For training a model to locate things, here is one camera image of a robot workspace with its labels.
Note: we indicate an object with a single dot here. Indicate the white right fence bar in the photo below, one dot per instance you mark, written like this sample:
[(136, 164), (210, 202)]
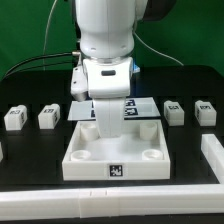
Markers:
[(214, 154)]

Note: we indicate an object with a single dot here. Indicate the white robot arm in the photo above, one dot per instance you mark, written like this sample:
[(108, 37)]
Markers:
[(107, 26)]

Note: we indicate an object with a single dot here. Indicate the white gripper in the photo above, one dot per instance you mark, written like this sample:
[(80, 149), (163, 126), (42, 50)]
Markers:
[(107, 85)]

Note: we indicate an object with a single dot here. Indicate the white fence bar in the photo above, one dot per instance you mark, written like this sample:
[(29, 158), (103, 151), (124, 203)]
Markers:
[(214, 154), (111, 202), (1, 153)]

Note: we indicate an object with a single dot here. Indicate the white front fence bar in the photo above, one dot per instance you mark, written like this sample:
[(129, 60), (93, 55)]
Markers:
[(111, 202)]

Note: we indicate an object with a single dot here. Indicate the white square table top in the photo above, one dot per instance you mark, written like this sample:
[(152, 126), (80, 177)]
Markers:
[(140, 153)]

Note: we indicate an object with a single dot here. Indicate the white left fence bar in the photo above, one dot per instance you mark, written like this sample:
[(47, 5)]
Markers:
[(1, 153)]

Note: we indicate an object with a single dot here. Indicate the white sheet with markers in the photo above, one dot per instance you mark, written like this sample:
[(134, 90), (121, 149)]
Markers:
[(135, 108)]

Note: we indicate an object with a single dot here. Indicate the green backdrop curtain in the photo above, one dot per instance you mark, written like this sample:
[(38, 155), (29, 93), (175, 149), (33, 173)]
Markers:
[(192, 33)]

